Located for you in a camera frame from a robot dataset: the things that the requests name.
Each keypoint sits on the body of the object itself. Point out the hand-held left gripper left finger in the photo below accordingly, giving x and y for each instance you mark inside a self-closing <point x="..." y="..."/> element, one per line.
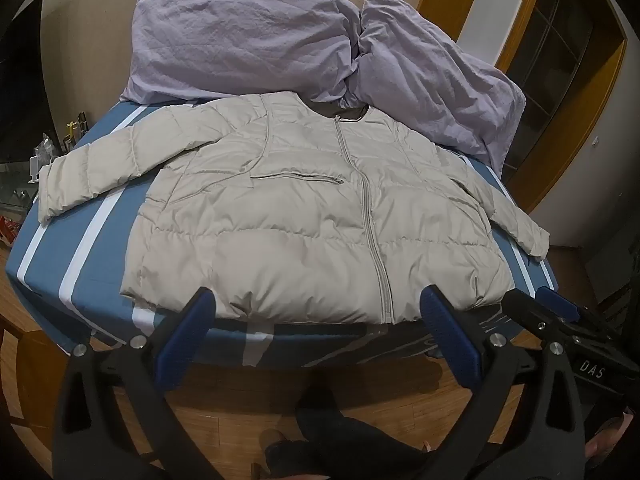
<point x="187" y="332"/>

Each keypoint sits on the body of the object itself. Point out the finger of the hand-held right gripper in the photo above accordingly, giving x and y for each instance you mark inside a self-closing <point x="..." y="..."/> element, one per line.
<point x="555" y="297"/>
<point x="530" y="312"/>

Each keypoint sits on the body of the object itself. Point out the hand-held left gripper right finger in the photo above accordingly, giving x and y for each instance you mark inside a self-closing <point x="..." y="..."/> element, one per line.
<point x="447" y="332"/>

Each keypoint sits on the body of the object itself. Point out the beige puffer jacket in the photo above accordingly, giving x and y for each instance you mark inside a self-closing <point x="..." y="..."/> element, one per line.
<point x="300" y="230"/>

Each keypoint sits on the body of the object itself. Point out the person's right hand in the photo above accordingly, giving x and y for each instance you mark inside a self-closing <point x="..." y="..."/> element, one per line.
<point x="611" y="437"/>

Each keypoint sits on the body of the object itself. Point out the blue white striped bed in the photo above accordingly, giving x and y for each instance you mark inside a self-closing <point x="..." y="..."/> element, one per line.
<point x="75" y="260"/>

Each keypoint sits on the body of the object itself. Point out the person's dark trouser leg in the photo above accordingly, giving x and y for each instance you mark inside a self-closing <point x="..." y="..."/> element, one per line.
<point x="350" y="435"/>

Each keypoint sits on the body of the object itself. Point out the red packet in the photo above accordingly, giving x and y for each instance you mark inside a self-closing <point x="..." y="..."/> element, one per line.
<point x="7" y="230"/>

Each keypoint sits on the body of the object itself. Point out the yellow capped bottles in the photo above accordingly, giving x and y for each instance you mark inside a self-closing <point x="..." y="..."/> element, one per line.
<point x="75" y="130"/>

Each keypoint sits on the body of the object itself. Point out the dark glass panelled door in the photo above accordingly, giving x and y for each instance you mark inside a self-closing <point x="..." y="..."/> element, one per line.
<point x="555" y="60"/>

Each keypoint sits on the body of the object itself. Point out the large lavender pillow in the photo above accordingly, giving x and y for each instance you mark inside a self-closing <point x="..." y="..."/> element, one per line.
<point x="235" y="45"/>

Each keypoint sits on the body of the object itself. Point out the orange wooden door frame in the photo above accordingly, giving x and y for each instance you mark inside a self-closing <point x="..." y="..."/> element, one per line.
<point x="592" y="125"/>

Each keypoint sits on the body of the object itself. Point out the orange wooden wall trim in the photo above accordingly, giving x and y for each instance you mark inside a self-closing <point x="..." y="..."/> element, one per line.
<point x="520" y="15"/>

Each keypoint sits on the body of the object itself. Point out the dark wall panel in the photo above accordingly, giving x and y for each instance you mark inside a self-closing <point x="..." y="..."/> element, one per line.
<point x="27" y="85"/>

